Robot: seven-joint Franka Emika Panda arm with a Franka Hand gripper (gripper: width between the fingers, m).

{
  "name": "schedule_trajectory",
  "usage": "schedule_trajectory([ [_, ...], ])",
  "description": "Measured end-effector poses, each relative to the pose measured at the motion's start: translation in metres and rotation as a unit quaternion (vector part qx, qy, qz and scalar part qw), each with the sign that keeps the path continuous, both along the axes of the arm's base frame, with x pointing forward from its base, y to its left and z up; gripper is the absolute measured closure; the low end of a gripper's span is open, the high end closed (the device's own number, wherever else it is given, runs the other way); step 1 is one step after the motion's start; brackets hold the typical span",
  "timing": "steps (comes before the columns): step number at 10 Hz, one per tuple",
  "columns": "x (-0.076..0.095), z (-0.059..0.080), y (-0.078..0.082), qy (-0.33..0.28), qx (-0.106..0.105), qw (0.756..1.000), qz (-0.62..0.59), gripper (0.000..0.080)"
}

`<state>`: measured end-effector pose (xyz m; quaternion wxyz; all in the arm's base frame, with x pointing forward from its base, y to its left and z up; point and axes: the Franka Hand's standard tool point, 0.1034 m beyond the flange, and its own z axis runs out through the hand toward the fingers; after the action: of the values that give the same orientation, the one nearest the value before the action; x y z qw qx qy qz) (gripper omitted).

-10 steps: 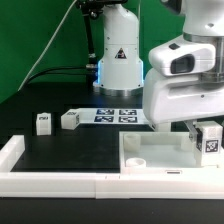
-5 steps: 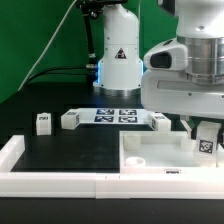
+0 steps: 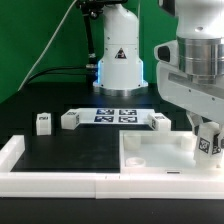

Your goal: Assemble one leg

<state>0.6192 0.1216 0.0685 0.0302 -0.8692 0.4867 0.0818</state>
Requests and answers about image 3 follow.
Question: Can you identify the white marker sheet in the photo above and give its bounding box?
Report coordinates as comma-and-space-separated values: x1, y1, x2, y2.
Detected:
79, 108, 154, 124

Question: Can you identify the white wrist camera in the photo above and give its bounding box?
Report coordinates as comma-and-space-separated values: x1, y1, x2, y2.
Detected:
154, 40, 179, 66

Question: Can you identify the black cable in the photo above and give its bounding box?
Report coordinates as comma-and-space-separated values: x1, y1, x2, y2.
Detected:
25, 67, 98, 85

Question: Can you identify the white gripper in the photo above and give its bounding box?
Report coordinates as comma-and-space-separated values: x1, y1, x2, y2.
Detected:
156, 62, 224, 149

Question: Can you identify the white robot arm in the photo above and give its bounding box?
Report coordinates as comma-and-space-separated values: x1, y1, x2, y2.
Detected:
94, 0, 224, 149

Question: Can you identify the white square tabletop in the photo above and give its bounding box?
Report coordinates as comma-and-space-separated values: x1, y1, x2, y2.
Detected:
119, 130, 224, 175

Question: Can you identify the white U-shaped fence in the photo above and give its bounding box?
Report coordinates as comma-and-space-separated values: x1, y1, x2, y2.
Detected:
0, 135, 224, 199

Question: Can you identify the white cable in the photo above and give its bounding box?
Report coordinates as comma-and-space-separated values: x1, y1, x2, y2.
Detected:
17, 0, 78, 92

